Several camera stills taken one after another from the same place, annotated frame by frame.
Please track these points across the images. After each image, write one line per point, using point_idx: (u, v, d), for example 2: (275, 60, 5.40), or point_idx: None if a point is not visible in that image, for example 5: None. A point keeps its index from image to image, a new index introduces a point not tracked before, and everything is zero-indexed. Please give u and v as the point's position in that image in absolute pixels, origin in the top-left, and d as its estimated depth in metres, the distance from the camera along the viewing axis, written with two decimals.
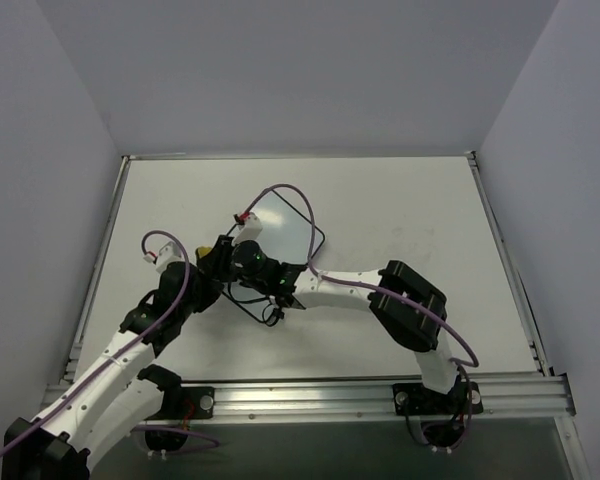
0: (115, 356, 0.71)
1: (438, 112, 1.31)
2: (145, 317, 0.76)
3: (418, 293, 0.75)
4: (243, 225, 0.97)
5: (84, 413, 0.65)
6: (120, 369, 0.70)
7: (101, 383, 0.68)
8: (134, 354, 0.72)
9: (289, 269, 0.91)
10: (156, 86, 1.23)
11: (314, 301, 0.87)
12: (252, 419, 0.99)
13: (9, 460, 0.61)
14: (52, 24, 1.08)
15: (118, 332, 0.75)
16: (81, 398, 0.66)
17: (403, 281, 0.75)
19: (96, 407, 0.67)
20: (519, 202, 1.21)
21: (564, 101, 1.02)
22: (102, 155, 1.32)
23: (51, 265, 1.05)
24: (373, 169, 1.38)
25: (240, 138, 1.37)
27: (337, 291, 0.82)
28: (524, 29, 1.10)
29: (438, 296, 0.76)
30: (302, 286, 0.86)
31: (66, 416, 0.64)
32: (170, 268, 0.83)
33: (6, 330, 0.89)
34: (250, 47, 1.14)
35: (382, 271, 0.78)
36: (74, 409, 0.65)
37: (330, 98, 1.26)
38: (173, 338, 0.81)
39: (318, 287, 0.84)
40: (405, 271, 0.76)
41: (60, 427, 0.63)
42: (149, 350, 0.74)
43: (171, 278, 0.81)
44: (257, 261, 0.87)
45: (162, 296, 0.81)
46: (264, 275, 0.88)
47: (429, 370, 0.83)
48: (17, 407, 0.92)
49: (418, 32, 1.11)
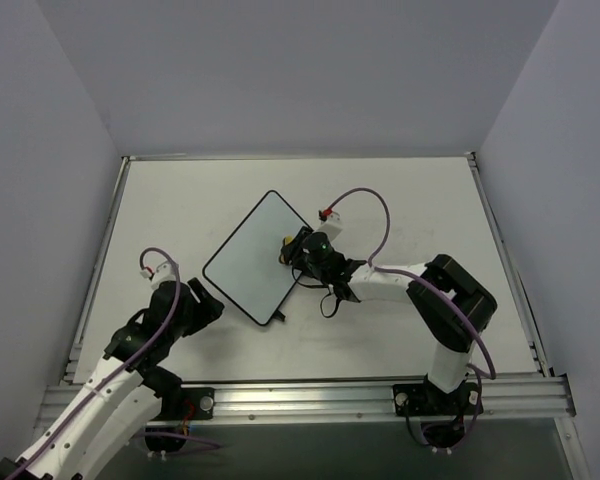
0: (98, 387, 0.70)
1: (437, 113, 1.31)
2: (132, 339, 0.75)
3: (464, 291, 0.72)
4: (325, 221, 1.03)
5: (68, 451, 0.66)
6: (104, 401, 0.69)
7: (84, 417, 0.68)
8: (118, 384, 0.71)
9: (351, 262, 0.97)
10: (157, 87, 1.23)
11: (369, 292, 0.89)
12: (252, 420, 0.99)
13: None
14: (52, 25, 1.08)
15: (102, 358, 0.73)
16: (64, 436, 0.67)
17: (449, 276, 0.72)
19: (81, 442, 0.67)
20: (519, 203, 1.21)
21: (563, 102, 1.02)
22: (102, 156, 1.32)
23: (51, 268, 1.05)
24: (373, 169, 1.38)
25: (240, 138, 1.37)
27: (383, 279, 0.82)
28: (523, 30, 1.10)
29: (487, 301, 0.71)
30: (358, 276, 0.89)
31: (51, 455, 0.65)
32: (162, 287, 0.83)
33: (7, 331, 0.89)
34: (250, 48, 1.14)
35: (430, 263, 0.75)
36: (57, 447, 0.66)
37: (329, 99, 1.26)
38: (163, 359, 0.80)
39: (370, 277, 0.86)
40: (454, 267, 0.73)
41: (45, 467, 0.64)
42: (135, 377, 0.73)
43: (162, 298, 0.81)
44: (323, 251, 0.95)
45: (152, 316, 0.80)
46: (328, 264, 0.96)
47: (444, 368, 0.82)
48: (18, 408, 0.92)
49: (417, 33, 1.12)
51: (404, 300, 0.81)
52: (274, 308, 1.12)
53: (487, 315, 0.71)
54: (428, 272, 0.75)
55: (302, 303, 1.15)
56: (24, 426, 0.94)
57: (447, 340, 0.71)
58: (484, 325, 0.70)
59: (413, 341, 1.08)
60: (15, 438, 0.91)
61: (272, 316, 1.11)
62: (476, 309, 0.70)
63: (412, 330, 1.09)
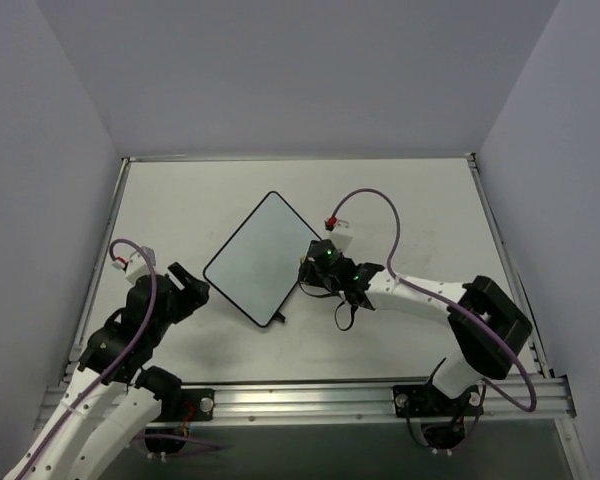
0: (73, 404, 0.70)
1: (437, 115, 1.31)
2: (106, 346, 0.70)
3: (503, 316, 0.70)
4: (332, 230, 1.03)
5: (48, 473, 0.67)
6: (81, 419, 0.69)
7: (63, 436, 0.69)
8: (95, 399, 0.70)
9: (364, 268, 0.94)
10: (157, 90, 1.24)
11: (388, 302, 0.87)
12: (252, 421, 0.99)
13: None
14: (53, 27, 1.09)
15: (76, 371, 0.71)
16: (45, 457, 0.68)
17: (489, 301, 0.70)
19: (62, 461, 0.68)
20: (519, 204, 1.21)
21: (563, 103, 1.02)
22: (102, 157, 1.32)
23: (51, 270, 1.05)
24: (373, 170, 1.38)
25: (240, 140, 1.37)
27: (413, 296, 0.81)
28: (522, 32, 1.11)
29: (523, 324, 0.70)
30: (376, 286, 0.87)
31: (33, 478, 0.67)
32: (140, 284, 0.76)
33: (6, 332, 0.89)
34: (251, 49, 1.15)
35: (468, 285, 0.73)
36: (39, 470, 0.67)
37: (329, 100, 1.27)
38: (145, 360, 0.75)
39: (394, 289, 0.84)
40: (495, 291, 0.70)
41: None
42: (113, 388, 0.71)
43: (139, 297, 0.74)
44: (328, 257, 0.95)
45: (130, 316, 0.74)
46: (338, 271, 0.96)
47: (454, 375, 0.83)
48: (17, 410, 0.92)
49: (417, 35, 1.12)
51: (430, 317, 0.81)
52: (274, 309, 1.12)
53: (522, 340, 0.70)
54: (467, 294, 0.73)
55: (302, 304, 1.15)
56: (24, 427, 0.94)
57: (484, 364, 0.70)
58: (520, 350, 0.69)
59: (413, 342, 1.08)
60: (14, 438, 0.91)
61: (272, 317, 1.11)
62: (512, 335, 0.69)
63: (412, 331, 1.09)
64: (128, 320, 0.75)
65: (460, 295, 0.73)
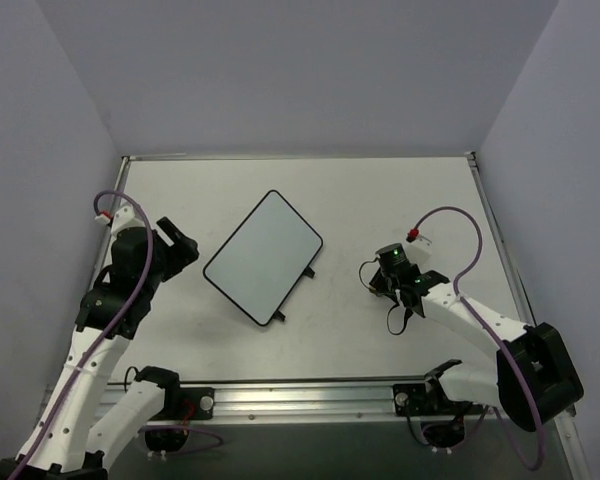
0: (80, 364, 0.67)
1: (438, 113, 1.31)
2: (101, 303, 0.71)
3: (555, 372, 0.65)
4: (412, 241, 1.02)
5: (68, 435, 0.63)
6: (91, 376, 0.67)
7: (76, 398, 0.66)
8: (102, 355, 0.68)
9: (429, 275, 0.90)
10: (157, 88, 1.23)
11: (439, 315, 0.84)
12: (252, 420, 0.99)
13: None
14: (52, 25, 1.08)
15: (75, 332, 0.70)
16: (60, 422, 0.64)
17: (547, 351, 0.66)
19: (79, 422, 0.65)
20: (519, 203, 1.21)
21: (564, 102, 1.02)
22: (102, 155, 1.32)
23: (51, 268, 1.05)
24: (374, 169, 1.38)
25: (239, 138, 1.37)
27: (470, 319, 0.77)
28: (523, 31, 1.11)
29: (575, 388, 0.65)
30: (435, 296, 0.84)
31: (52, 444, 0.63)
32: (122, 238, 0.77)
33: (6, 331, 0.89)
34: (250, 47, 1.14)
35: (530, 329, 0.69)
36: (56, 435, 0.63)
37: (329, 99, 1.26)
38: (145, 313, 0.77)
39: (452, 305, 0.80)
40: (557, 341, 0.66)
41: (51, 457, 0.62)
42: (117, 344, 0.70)
43: (125, 250, 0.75)
44: (394, 256, 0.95)
45: (120, 272, 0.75)
46: (401, 272, 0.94)
47: (463, 386, 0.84)
48: (17, 408, 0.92)
49: (418, 32, 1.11)
51: (479, 345, 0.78)
52: (274, 308, 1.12)
53: (568, 403, 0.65)
54: (525, 337, 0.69)
55: (302, 303, 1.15)
56: (23, 426, 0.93)
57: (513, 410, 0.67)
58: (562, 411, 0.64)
59: (413, 341, 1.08)
60: (14, 438, 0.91)
61: (272, 316, 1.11)
62: (553, 394, 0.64)
63: (413, 330, 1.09)
64: (118, 275, 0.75)
65: (517, 337, 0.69)
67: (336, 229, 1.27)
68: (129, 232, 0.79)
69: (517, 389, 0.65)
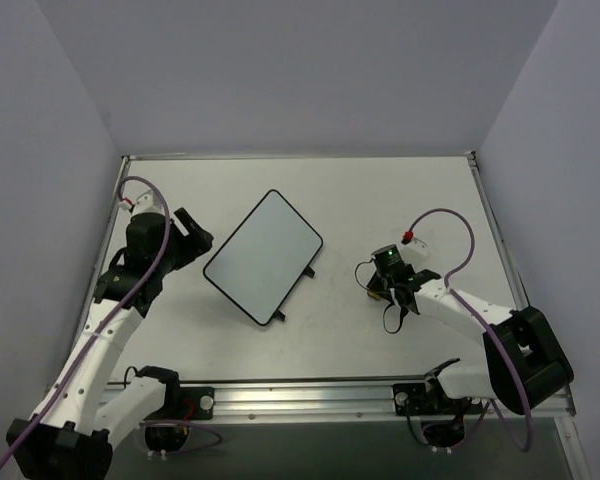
0: (98, 331, 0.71)
1: (437, 113, 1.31)
2: (119, 280, 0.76)
3: (543, 355, 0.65)
4: (407, 243, 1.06)
5: (84, 395, 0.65)
6: (108, 342, 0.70)
7: (92, 363, 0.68)
8: (118, 324, 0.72)
9: (421, 274, 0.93)
10: (157, 88, 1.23)
11: (433, 310, 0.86)
12: (252, 419, 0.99)
13: (22, 457, 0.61)
14: (52, 25, 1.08)
15: (94, 302, 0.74)
16: (75, 383, 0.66)
17: (533, 333, 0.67)
19: (93, 385, 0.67)
20: (519, 202, 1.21)
21: (564, 102, 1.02)
22: (102, 156, 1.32)
23: (51, 267, 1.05)
24: (374, 169, 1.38)
25: (239, 138, 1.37)
27: (459, 308, 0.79)
28: (523, 31, 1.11)
29: (565, 370, 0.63)
30: (427, 292, 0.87)
31: (66, 404, 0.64)
32: (135, 221, 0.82)
33: (6, 331, 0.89)
34: (250, 46, 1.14)
35: (514, 311, 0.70)
36: (71, 395, 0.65)
37: (329, 99, 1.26)
38: (157, 291, 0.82)
39: (443, 297, 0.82)
40: (542, 323, 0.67)
41: (64, 415, 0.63)
42: (132, 315, 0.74)
43: (138, 231, 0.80)
44: (388, 257, 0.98)
45: (134, 253, 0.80)
46: (395, 273, 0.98)
47: (461, 382, 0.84)
48: (17, 408, 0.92)
49: (418, 33, 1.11)
51: (471, 337, 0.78)
52: (274, 308, 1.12)
53: (558, 386, 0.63)
54: (511, 320, 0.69)
55: (302, 302, 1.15)
56: (23, 426, 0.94)
57: (504, 395, 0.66)
58: (552, 394, 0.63)
59: (413, 341, 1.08)
60: None
61: (272, 316, 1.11)
62: (539, 375, 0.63)
63: (413, 330, 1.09)
64: (132, 258, 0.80)
65: (503, 320, 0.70)
67: (336, 228, 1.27)
68: (145, 215, 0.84)
69: (503, 371, 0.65)
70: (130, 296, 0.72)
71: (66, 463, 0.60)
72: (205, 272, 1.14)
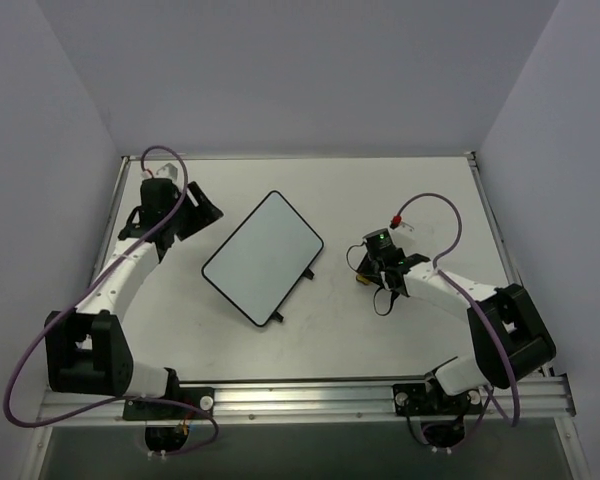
0: (125, 253, 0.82)
1: (437, 114, 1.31)
2: (139, 228, 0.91)
3: (526, 331, 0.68)
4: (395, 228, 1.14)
5: (115, 295, 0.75)
6: (135, 262, 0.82)
7: (120, 275, 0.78)
8: (142, 252, 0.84)
9: (411, 256, 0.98)
10: (157, 88, 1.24)
11: (422, 290, 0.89)
12: (252, 420, 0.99)
13: (58, 350, 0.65)
14: (52, 26, 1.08)
15: (118, 241, 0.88)
16: (107, 287, 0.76)
17: (517, 310, 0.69)
19: (122, 291, 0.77)
20: (519, 202, 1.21)
21: (563, 102, 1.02)
22: (102, 156, 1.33)
23: (52, 267, 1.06)
24: (373, 169, 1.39)
25: (239, 138, 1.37)
27: (445, 287, 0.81)
28: (524, 30, 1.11)
29: (548, 347, 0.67)
30: (416, 273, 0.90)
31: (100, 299, 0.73)
32: (149, 180, 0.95)
33: (7, 331, 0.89)
34: (250, 47, 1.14)
35: (499, 288, 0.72)
36: (104, 294, 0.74)
37: (329, 99, 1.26)
38: (169, 242, 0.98)
39: (431, 277, 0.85)
40: (525, 300, 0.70)
41: (98, 307, 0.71)
42: (151, 251, 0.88)
43: (153, 189, 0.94)
44: (380, 241, 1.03)
45: (149, 208, 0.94)
46: (386, 256, 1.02)
47: (455, 374, 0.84)
48: (18, 408, 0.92)
49: (418, 33, 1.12)
51: (459, 316, 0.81)
52: (272, 309, 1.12)
53: (539, 362, 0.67)
54: (496, 297, 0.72)
55: (302, 302, 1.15)
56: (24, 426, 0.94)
57: (488, 367, 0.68)
58: (533, 368, 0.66)
59: (413, 341, 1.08)
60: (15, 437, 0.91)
61: (269, 318, 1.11)
62: (525, 353, 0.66)
63: (412, 330, 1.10)
64: (147, 213, 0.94)
65: (488, 296, 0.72)
67: (336, 228, 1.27)
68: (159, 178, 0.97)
69: (488, 344, 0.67)
70: (153, 232, 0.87)
71: (98, 349, 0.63)
72: (205, 271, 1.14)
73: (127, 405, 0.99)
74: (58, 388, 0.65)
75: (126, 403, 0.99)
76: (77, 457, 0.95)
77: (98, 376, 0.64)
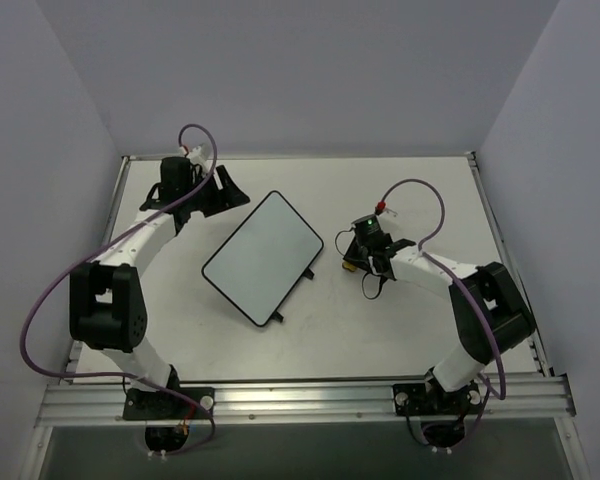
0: (146, 220, 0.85)
1: (437, 113, 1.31)
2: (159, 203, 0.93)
3: (506, 306, 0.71)
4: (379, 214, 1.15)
5: (136, 254, 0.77)
6: (155, 228, 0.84)
7: (140, 237, 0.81)
8: (163, 221, 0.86)
9: (397, 242, 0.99)
10: (158, 88, 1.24)
11: (408, 273, 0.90)
12: (252, 420, 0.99)
13: (79, 298, 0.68)
14: (52, 24, 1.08)
15: (139, 211, 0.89)
16: (128, 246, 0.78)
17: (496, 285, 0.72)
19: (141, 252, 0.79)
20: (519, 201, 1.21)
21: (564, 101, 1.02)
22: (103, 156, 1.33)
23: (52, 266, 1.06)
24: (373, 169, 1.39)
25: (239, 138, 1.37)
27: (428, 268, 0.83)
28: (524, 30, 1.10)
29: (528, 324, 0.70)
30: (401, 256, 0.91)
31: (120, 255, 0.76)
32: (167, 158, 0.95)
33: (7, 330, 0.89)
34: (250, 46, 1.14)
35: (479, 267, 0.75)
36: (125, 252, 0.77)
37: (329, 98, 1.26)
38: (189, 216, 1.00)
39: (415, 259, 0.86)
40: (505, 278, 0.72)
41: (119, 261, 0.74)
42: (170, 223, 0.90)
43: (171, 167, 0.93)
44: (368, 226, 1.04)
45: (168, 185, 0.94)
46: (374, 241, 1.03)
47: (451, 370, 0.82)
48: (18, 408, 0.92)
49: (418, 33, 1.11)
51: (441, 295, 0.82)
52: (273, 308, 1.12)
53: (519, 338, 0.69)
54: (477, 275, 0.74)
55: (302, 302, 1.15)
56: (24, 427, 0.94)
57: (472, 343, 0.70)
58: (514, 341, 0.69)
59: (411, 341, 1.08)
60: (14, 437, 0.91)
61: (270, 317, 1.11)
62: (505, 328, 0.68)
63: (412, 330, 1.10)
64: (165, 190, 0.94)
65: (469, 275, 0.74)
67: (336, 228, 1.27)
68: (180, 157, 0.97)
69: (472, 320, 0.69)
70: (175, 205, 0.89)
71: (120, 299, 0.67)
72: (206, 270, 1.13)
73: (127, 406, 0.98)
74: (79, 336, 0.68)
75: (126, 403, 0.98)
76: (77, 457, 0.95)
77: (115, 325, 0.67)
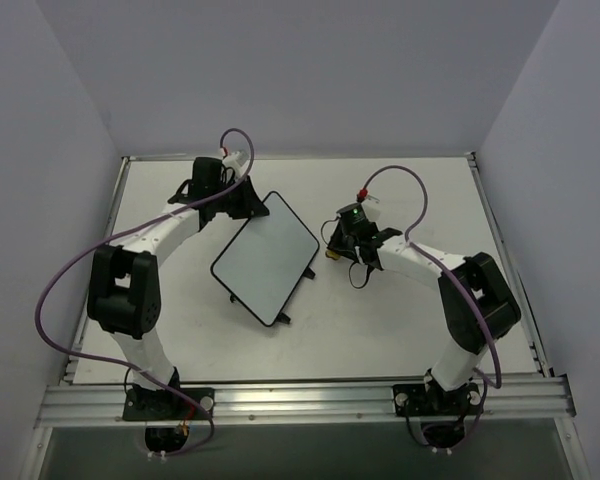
0: (174, 212, 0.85)
1: (437, 114, 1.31)
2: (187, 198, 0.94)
3: (493, 295, 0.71)
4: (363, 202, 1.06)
5: (158, 243, 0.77)
6: (180, 221, 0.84)
7: (165, 228, 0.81)
8: (189, 214, 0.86)
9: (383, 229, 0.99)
10: (158, 88, 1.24)
11: (395, 263, 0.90)
12: (252, 420, 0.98)
13: (99, 280, 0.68)
14: (52, 26, 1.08)
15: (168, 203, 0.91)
16: (152, 236, 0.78)
17: (484, 276, 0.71)
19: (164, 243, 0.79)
20: (519, 201, 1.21)
21: (564, 101, 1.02)
22: (103, 156, 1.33)
23: (52, 266, 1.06)
24: (373, 169, 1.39)
25: (239, 139, 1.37)
27: (417, 258, 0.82)
28: (524, 31, 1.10)
29: (514, 312, 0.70)
30: (389, 246, 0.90)
31: (143, 243, 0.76)
32: (202, 157, 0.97)
33: (8, 331, 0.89)
34: (250, 47, 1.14)
35: (467, 258, 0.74)
36: (148, 240, 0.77)
37: (329, 99, 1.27)
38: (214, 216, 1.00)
39: (403, 250, 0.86)
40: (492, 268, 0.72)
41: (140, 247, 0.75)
42: (194, 220, 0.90)
43: (203, 165, 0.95)
44: (354, 215, 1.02)
45: (198, 183, 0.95)
46: (360, 230, 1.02)
47: (447, 366, 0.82)
48: (18, 408, 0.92)
49: (418, 33, 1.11)
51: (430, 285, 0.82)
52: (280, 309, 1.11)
53: (506, 326, 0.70)
54: (465, 266, 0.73)
55: (302, 303, 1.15)
56: (24, 427, 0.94)
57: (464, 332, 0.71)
58: (502, 329, 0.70)
59: (412, 341, 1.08)
60: (14, 438, 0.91)
61: (277, 320, 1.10)
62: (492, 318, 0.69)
63: (412, 330, 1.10)
64: (196, 187, 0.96)
65: (457, 266, 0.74)
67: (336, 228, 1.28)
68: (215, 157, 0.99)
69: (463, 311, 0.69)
70: (202, 202, 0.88)
71: (137, 285, 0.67)
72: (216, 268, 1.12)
73: (127, 406, 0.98)
74: (95, 315, 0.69)
75: (125, 404, 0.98)
76: (77, 458, 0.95)
77: (130, 309, 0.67)
